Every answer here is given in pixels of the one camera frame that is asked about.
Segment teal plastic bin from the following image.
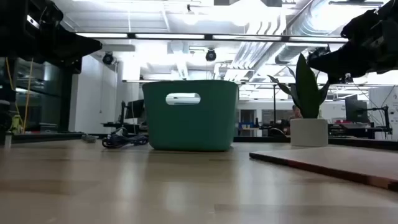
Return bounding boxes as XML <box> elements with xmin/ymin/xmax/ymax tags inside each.
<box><xmin>142</xmin><ymin>79</ymin><xmax>239</xmax><ymax>152</ymax></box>

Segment yellow hanging cable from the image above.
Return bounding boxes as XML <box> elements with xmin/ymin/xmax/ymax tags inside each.
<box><xmin>5</xmin><ymin>58</ymin><xmax>34</xmax><ymax>133</ymax></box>

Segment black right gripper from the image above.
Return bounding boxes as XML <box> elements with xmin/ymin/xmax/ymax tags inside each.
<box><xmin>307</xmin><ymin>0</ymin><xmax>398</xmax><ymax>85</ymax></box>

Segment green snake plant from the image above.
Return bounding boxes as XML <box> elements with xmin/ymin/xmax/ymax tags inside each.
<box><xmin>267</xmin><ymin>53</ymin><xmax>330</xmax><ymax>119</ymax></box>

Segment purple pen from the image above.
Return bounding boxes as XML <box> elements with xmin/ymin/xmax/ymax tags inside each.
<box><xmin>101</xmin><ymin>133</ymin><xmax>149</xmax><ymax>149</ymax></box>

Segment person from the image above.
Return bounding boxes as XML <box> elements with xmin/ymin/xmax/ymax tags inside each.
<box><xmin>289</xmin><ymin>105</ymin><xmax>303</xmax><ymax>135</ymax></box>

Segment white plant pot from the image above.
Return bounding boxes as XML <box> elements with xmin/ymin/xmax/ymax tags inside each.
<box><xmin>290</xmin><ymin>118</ymin><xmax>329</xmax><ymax>147</ymax></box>

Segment white USB-C cable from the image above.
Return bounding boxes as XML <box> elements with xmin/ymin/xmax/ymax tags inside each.
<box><xmin>81</xmin><ymin>134</ymin><xmax>99</xmax><ymax>144</ymax></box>

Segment black aluminium table frame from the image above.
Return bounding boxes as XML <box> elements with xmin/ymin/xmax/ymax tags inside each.
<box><xmin>0</xmin><ymin>132</ymin><xmax>398</xmax><ymax>151</ymax></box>

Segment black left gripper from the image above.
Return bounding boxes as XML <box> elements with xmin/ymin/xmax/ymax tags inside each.
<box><xmin>0</xmin><ymin>0</ymin><xmax>103</xmax><ymax>75</ymax></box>

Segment long ceiling light bar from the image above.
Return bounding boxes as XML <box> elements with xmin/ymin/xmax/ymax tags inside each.
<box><xmin>75</xmin><ymin>32</ymin><xmax>349</xmax><ymax>43</ymax></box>

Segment black computer monitor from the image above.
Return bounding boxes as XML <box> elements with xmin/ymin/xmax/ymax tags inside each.
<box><xmin>124</xmin><ymin>99</ymin><xmax>146</xmax><ymax>120</ymax></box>
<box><xmin>345</xmin><ymin>94</ymin><xmax>370</xmax><ymax>124</ymax></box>

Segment brown flat board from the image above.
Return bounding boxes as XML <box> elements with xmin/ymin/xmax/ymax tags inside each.
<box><xmin>249</xmin><ymin>146</ymin><xmax>398</xmax><ymax>192</ymax></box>

